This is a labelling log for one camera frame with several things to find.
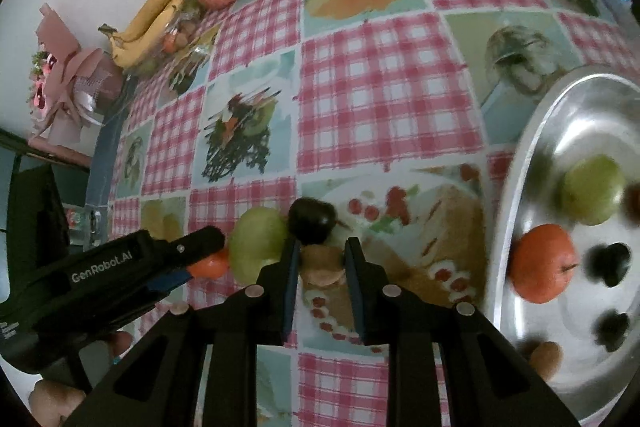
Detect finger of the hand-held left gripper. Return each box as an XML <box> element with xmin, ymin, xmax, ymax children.
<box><xmin>149</xmin><ymin>226</ymin><xmax>227</xmax><ymax>279</ymax></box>
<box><xmin>146</xmin><ymin>268</ymin><xmax>195</xmax><ymax>305</ymax></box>

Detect pink checkered printed tablecloth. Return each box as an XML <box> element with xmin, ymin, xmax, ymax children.
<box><xmin>82</xmin><ymin>0</ymin><xmax>640</xmax><ymax>427</ymax></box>

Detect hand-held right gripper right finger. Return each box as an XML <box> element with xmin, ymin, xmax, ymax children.
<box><xmin>344</xmin><ymin>237</ymin><xmax>583</xmax><ymax>427</ymax></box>

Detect yellow banana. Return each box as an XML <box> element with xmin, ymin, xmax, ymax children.
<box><xmin>111</xmin><ymin>0</ymin><xmax>192</xmax><ymax>44</ymax></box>
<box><xmin>110</xmin><ymin>0</ymin><xmax>187</xmax><ymax>68</ymax></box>

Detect pink wrapped bouquet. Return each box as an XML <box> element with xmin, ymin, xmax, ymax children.
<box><xmin>27</xmin><ymin>4</ymin><xmax>126</xmax><ymax>148</ymax></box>

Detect dark plum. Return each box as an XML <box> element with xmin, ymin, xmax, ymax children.
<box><xmin>586</xmin><ymin>243</ymin><xmax>632</xmax><ymax>288</ymax></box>
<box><xmin>289</xmin><ymin>198</ymin><xmax>338</xmax><ymax>245</ymax></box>
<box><xmin>595</xmin><ymin>312</ymin><xmax>631</xmax><ymax>353</ymax></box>

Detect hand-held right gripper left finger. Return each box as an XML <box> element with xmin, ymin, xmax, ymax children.
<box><xmin>62</xmin><ymin>237</ymin><xmax>303</xmax><ymax>427</ymax></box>

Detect person's left hand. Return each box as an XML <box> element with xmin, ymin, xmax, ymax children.
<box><xmin>27</xmin><ymin>329</ymin><xmax>135</xmax><ymax>427</ymax></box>

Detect large stainless steel bowl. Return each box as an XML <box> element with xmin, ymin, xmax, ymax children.
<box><xmin>492</xmin><ymin>64</ymin><xmax>640</xmax><ymax>425</ymax></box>

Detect green round fruit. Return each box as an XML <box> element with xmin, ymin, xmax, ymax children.
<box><xmin>229</xmin><ymin>207</ymin><xmax>292</xmax><ymax>285</ymax></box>
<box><xmin>560</xmin><ymin>155</ymin><xmax>627</xmax><ymax>226</ymax></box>

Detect brown round fruit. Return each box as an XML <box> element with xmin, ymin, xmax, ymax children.
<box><xmin>300</xmin><ymin>244</ymin><xmax>347</xmax><ymax>288</ymax></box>
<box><xmin>530</xmin><ymin>341</ymin><xmax>563</xmax><ymax>380</ymax></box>

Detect clear plastic bag of nuts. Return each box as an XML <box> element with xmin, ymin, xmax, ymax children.
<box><xmin>127</xmin><ymin>0</ymin><xmax>223</xmax><ymax>80</ymax></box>

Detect orange tangerine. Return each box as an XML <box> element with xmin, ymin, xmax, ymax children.
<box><xmin>507</xmin><ymin>223</ymin><xmax>581</xmax><ymax>304</ymax></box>

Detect small orange fruit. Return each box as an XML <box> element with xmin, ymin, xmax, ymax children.
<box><xmin>190</xmin><ymin>249</ymin><xmax>232</xmax><ymax>280</ymax></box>

